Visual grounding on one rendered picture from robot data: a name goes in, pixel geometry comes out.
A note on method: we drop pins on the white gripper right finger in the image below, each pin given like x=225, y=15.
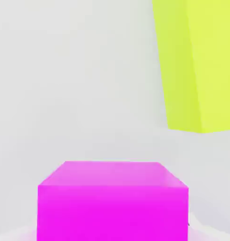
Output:
x=195, y=232

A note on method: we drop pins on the small magenta cube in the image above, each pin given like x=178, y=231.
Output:
x=113, y=207

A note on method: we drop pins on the large yellow box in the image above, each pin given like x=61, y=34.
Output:
x=198, y=65

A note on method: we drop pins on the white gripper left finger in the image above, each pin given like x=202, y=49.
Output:
x=29, y=236

